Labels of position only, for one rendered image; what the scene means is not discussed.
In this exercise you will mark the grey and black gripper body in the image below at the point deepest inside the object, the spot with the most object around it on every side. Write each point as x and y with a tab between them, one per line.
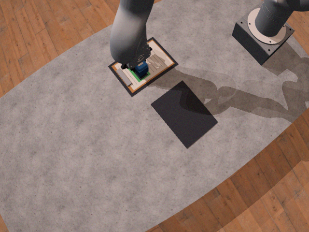
139	58

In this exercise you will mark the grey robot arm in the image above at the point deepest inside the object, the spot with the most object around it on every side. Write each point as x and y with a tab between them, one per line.
128	34

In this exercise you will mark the blue self-inking stamp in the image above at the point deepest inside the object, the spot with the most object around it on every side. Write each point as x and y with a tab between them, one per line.
141	70

